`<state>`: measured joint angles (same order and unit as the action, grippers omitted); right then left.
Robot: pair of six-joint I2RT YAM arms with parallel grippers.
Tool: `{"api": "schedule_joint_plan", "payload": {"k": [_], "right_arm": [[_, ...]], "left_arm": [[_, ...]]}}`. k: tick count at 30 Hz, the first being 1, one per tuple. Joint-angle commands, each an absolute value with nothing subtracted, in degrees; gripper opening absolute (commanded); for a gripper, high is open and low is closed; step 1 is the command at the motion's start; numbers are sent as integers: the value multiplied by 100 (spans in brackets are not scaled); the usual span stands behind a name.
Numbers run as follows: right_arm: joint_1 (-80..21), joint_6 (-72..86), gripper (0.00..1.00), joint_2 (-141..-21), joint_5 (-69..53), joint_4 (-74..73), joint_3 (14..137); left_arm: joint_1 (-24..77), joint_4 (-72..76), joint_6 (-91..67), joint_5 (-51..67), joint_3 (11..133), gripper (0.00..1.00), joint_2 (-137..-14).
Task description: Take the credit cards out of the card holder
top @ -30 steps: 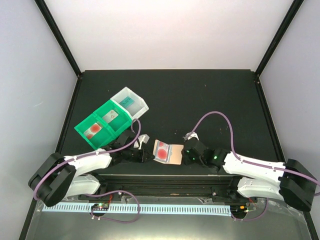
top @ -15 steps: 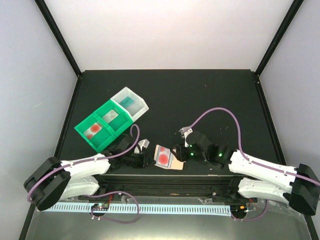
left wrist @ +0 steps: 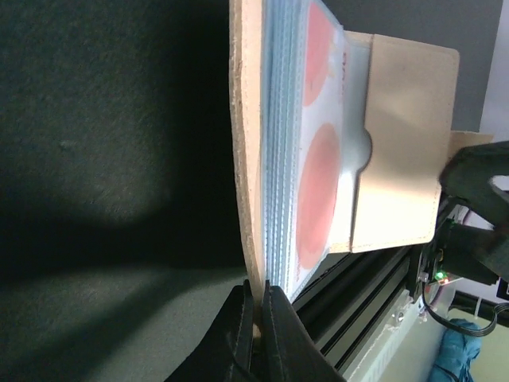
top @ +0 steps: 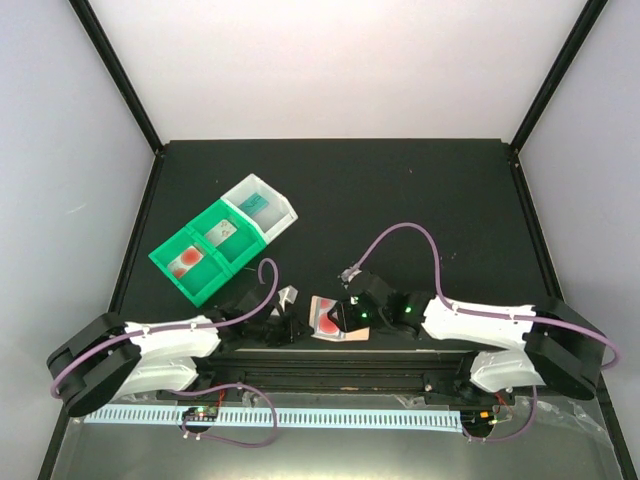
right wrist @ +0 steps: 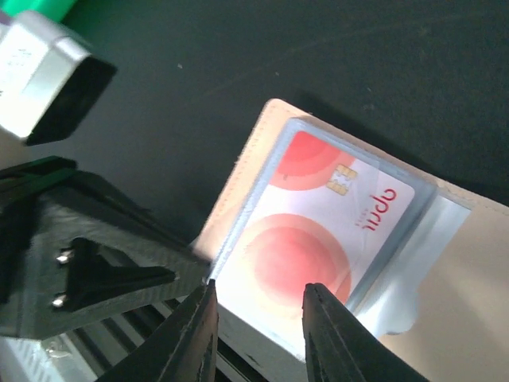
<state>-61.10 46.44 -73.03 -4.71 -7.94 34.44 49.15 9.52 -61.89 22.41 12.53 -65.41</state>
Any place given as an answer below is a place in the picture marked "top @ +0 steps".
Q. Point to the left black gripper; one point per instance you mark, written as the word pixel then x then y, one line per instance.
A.
pixel 290 334

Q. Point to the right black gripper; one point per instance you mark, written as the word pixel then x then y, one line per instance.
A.
pixel 346 322

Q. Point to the tan card holder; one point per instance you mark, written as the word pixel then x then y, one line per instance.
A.
pixel 360 335

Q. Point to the red dot credit card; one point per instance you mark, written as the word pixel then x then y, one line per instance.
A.
pixel 324 324

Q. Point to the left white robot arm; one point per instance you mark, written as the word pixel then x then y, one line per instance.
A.
pixel 112 358

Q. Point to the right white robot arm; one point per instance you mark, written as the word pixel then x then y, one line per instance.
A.
pixel 519 347

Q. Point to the floral card in bin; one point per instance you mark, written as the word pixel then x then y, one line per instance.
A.
pixel 220 232

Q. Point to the teal card in bin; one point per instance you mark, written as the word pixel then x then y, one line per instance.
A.
pixel 253 205

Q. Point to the red dot card in bin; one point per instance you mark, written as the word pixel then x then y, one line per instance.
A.
pixel 185 261

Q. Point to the green bin middle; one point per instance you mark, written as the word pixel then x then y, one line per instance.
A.
pixel 239 249

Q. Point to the green bin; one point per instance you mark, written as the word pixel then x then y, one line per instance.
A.
pixel 203 280
pixel 239 249

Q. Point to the green bin near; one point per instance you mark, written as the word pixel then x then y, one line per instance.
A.
pixel 203 280

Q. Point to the white translucent bin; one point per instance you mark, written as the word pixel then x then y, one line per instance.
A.
pixel 271 222

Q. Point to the left controller board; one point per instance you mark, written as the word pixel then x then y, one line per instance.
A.
pixel 200 414

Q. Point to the controller board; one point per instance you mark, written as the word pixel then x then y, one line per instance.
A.
pixel 484 417
pixel 200 414

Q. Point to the right controller board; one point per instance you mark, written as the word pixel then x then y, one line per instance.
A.
pixel 484 417

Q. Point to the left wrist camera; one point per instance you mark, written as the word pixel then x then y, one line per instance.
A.
pixel 283 300

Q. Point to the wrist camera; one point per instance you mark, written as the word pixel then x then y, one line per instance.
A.
pixel 348 274
pixel 283 300

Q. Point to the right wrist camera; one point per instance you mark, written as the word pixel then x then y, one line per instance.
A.
pixel 348 274

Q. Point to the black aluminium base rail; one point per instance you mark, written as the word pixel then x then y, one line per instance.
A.
pixel 438 377

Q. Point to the white slotted cable duct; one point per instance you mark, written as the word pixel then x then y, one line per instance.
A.
pixel 304 418

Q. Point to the left black frame post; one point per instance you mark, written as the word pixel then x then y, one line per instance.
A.
pixel 101 43

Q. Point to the black frame post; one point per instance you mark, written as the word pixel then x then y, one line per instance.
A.
pixel 101 43
pixel 572 45

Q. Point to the right black frame post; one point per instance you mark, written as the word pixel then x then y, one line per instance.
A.
pixel 572 45

